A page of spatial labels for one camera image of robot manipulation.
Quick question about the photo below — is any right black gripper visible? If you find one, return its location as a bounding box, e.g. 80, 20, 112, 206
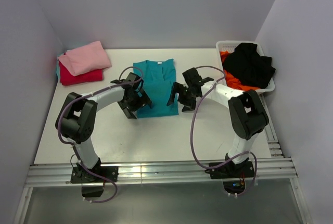
167, 81, 197, 112

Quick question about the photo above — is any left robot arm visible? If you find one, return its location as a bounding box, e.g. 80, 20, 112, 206
55, 72, 152, 182

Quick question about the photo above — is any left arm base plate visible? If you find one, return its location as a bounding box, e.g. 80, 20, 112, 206
70, 166, 119, 184

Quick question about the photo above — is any orange t shirt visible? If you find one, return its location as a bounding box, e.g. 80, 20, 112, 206
220, 51, 260, 91

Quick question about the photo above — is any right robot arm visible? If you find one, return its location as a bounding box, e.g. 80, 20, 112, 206
166, 66, 269, 177

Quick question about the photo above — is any teal t shirt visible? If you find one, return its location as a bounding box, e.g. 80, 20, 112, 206
133, 59, 178, 118

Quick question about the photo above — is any white plastic basket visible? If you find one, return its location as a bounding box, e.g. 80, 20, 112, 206
215, 40, 275, 94

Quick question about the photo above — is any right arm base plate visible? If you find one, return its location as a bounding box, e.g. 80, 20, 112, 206
205, 159, 255, 179

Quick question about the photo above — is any red folded t shirt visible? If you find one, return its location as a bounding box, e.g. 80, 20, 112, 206
59, 63, 104, 86

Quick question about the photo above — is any black t shirt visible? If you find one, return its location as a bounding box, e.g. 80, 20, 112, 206
222, 42, 276, 89

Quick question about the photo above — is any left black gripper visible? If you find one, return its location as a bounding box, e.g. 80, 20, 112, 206
118, 87, 151, 119

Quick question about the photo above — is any light blue folded t shirt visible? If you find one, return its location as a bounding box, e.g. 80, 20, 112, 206
56, 53, 65, 82

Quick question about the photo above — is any pink folded t shirt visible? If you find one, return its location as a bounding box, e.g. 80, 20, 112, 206
58, 41, 112, 76

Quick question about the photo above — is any aluminium rail frame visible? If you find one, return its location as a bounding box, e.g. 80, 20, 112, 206
14, 90, 313, 223

